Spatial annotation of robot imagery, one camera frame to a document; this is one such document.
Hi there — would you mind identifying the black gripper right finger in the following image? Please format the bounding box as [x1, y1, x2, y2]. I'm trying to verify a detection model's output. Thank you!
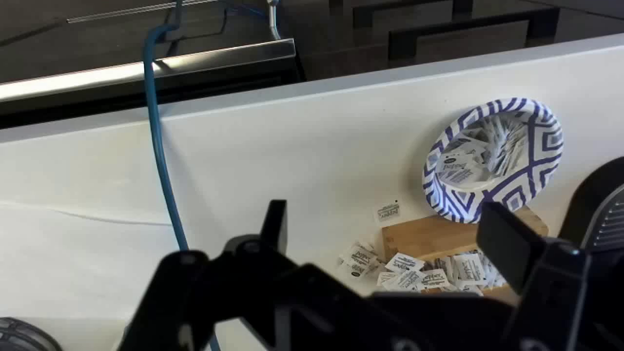
[476, 199, 593, 351]

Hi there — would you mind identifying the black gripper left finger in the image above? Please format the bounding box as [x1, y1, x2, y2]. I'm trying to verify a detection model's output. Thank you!
[221, 199, 309, 281]

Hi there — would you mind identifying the packet pile in plate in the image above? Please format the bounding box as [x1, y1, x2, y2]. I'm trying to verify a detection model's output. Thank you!
[441, 116, 525, 192]

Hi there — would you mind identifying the blue patterned white paper plate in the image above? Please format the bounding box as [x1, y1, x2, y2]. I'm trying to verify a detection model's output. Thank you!
[422, 96, 566, 227]

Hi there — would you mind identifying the dark round appliance with grille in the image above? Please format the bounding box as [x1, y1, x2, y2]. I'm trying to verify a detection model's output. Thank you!
[558, 155, 624, 262]

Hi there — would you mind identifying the rectangular wooden box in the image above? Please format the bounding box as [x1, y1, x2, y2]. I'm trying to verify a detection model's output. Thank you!
[379, 205, 552, 309]

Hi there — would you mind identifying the packet pile in wooden box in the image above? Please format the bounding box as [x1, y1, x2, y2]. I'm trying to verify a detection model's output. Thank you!
[375, 250, 511, 297]

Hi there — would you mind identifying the blue cable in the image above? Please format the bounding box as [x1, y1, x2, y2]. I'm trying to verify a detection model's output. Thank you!
[141, 0, 227, 351]

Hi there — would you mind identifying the white cable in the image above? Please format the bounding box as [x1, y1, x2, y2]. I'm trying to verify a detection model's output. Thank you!
[268, 0, 285, 43]

